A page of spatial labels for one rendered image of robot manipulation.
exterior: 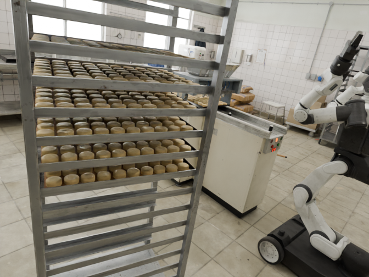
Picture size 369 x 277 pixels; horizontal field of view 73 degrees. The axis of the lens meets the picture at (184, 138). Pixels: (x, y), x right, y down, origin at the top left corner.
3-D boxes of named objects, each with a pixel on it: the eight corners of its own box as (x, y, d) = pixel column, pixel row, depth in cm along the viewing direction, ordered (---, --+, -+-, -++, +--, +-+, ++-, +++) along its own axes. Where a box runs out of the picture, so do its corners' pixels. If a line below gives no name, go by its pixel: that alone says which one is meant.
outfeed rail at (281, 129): (155, 84, 355) (155, 79, 352) (156, 84, 357) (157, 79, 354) (285, 134, 221) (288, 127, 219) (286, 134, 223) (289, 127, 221)
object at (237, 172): (190, 184, 281) (203, 107, 248) (211, 177, 303) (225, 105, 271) (240, 221, 234) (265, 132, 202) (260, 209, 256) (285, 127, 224)
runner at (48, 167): (200, 153, 110) (201, 147, 108) (203, 156, 107) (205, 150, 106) (28, 169, 79) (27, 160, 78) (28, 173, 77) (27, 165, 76)
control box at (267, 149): (262, 152, 212) (266, 137, 207) (276, 148, 228) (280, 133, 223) (266, 154, 210) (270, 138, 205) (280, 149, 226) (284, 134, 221)
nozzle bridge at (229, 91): (168, 105, 259) (172, 71, 247) (214, 101, 307) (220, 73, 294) (189, 114, 237) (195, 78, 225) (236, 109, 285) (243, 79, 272)
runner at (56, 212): (194, 188, 116) (195, 183, 115) (197, 192, 114) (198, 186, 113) (32, 215, 86) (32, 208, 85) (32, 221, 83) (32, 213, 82)
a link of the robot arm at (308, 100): (314, 86, 153) (291, 107, 165) (312, 89, 145) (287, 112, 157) (328, 97, 151) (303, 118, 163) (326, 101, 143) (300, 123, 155)
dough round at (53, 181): (64, 181, 90) (64, 176, 89) (57, 189, 86) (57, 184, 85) (50, 179, 90) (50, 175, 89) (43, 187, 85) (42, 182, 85)
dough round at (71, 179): (71, 177, 93) (71, 172, 93) (82, 181, 92) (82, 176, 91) (60, 183, 89) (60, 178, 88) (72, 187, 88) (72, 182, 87)
